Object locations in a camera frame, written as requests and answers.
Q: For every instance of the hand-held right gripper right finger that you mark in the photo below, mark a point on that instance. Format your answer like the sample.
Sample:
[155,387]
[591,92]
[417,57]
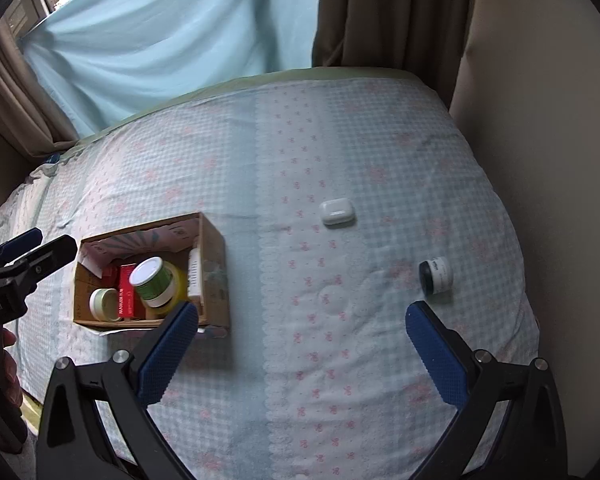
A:
[437,355]

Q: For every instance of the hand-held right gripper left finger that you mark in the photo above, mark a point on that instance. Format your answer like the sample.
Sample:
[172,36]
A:
[165,355]

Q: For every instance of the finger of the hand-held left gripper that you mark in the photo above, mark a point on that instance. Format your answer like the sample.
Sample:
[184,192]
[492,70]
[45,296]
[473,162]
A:
[55,255]
[22,242]

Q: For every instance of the round red tin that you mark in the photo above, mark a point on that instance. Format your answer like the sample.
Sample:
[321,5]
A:
[110,276]

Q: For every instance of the small white green jar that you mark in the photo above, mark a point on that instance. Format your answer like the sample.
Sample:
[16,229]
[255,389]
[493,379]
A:
[102,305]

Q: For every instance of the red rectangular box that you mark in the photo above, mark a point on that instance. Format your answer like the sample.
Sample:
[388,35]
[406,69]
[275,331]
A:
[126,295]

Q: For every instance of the yellow tape roll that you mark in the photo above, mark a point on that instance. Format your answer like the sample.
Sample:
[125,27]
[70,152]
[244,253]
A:
[180,285]

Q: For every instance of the small black-capped white jar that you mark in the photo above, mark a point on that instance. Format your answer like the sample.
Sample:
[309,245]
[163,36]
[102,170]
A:
[437,275]

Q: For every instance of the green jar with white lid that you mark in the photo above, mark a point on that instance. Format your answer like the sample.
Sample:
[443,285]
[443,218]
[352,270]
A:
[150,275]

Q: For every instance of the white pill bottle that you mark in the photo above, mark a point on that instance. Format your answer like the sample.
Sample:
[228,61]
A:
[195,272]

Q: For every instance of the cardboard box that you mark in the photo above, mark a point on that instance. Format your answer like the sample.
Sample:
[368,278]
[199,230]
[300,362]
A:
[215,270]

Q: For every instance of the white earbuds case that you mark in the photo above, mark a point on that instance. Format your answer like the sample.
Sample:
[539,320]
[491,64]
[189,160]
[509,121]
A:
[337,212]

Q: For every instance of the person's left hand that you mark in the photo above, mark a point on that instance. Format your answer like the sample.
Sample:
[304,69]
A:
[12,380]

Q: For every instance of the small blue cloth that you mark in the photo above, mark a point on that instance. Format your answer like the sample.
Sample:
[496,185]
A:
[52,158]

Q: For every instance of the brown curtain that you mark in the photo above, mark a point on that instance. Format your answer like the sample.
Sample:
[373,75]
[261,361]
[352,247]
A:
[390,20]
[25,95]

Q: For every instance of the checked floral bed sheet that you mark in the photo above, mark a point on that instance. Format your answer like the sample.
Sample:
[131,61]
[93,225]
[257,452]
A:
[330,150]

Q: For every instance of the light blue hanging cloth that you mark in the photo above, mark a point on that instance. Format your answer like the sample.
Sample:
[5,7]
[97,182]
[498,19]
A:
[155,35]

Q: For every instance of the green bed sheet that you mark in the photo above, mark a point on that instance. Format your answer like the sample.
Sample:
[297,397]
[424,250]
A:
[240,82]

